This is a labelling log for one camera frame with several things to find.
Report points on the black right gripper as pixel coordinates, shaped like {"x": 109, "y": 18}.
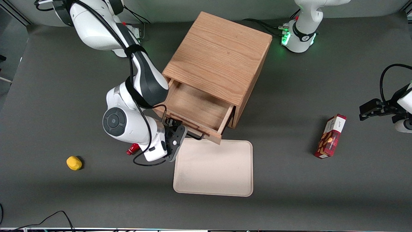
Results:
{"x": 169, "y": 126}

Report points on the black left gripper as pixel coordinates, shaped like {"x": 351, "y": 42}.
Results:
{"x": 388, "y": 107}

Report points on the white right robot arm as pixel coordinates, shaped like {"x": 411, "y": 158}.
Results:
{"x": 96, "y": 32}

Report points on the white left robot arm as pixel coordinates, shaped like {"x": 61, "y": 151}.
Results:
{"x": 305, "y": 19}

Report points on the oak wooden drawer cabinet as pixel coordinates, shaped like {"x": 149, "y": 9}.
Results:
{"x": 219, "y": 54}

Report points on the red snack box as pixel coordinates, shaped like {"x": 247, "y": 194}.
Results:
{"x": 331, "y": 137}

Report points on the red cola bottle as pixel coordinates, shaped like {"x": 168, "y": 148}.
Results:
{"x": 132, "y": 149}

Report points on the beige rectangular tray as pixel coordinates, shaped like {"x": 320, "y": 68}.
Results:
{"x": 213, "y": 170}

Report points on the yellow lemon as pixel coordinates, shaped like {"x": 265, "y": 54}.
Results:
{"x": 74, "y": 163}

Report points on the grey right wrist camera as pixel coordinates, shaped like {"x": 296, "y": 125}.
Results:
{"x": 156, "y": 153}

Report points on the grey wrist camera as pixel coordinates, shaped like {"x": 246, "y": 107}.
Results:
{"x": 156, "y": 153}
{"x": 404, "y": 125}

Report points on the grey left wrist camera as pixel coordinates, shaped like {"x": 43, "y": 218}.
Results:
{"x": 404, "y": 125}

